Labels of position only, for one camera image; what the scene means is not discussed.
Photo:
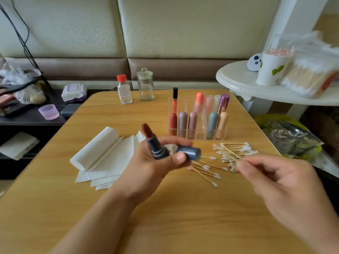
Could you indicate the person's right hand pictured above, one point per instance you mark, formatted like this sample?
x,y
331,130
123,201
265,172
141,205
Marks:
x,y
288,193

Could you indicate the navy lipstick cap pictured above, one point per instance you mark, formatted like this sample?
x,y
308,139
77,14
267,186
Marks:
x,y
190,153

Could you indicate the person's left forearm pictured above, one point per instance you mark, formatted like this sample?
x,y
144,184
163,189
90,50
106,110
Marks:
x,y
92,227

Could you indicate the red lipstick navy tube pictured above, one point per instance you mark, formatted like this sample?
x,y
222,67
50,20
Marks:
x,y
156,146

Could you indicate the yellow-green bin with bag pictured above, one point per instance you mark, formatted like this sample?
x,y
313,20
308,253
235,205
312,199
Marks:
x,y
291,137

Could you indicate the small purple plastic cup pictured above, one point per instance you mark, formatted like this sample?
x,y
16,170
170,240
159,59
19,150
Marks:
x,y
48,112

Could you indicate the white tissue sheet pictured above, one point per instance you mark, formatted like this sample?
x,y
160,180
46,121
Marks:
x,y
171,149

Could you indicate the pink tray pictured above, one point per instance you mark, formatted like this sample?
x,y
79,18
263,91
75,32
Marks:
x,y
5,99

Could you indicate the person's left hand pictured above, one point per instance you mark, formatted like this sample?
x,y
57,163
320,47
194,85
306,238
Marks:
x,y
143,174

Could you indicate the pile of cotton swabs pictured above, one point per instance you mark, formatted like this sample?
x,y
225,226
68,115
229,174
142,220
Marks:
x,y
235,151

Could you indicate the red lipstick dusty pink tube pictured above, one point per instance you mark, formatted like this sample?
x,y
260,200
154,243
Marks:
x,y
193,125

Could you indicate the clear bottle red cap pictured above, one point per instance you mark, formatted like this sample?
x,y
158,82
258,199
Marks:
x,y
124,91

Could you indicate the crumpled clear plastic bag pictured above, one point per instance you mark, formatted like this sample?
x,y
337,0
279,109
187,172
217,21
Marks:
x,y
16,74

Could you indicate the wet wipes pack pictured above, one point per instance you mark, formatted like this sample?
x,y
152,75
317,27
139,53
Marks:
x,y
74,93

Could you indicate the white power bank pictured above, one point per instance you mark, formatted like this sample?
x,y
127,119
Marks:
x,y
19,146

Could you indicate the person's right forearm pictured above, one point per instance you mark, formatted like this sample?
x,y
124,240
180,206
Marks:
x,y
331,235

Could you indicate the black low shelf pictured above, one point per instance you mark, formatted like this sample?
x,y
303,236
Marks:
x,y
32,127

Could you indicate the stack of white tissues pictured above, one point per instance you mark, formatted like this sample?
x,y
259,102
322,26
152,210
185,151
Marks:
x,y
106,161

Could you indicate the white round side table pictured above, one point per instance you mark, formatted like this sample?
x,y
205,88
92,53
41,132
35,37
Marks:
x,y
238,82

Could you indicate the clear acrylic lipstick organizer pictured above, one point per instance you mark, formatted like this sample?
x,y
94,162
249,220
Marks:
x,y
212,124

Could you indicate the white mug green leaf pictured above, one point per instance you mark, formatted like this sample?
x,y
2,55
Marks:
x,y
273,70

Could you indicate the red lipstick mauve tube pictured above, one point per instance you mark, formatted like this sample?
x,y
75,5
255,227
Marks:
x,y
183,125

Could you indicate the white panda figure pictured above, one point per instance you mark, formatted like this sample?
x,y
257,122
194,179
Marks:
x,y
254,62

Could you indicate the glass jar with lid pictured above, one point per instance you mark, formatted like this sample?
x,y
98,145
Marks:
x,y
145,86

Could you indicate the beige padded backrest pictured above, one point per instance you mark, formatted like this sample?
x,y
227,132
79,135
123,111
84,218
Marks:
x,y
201,26

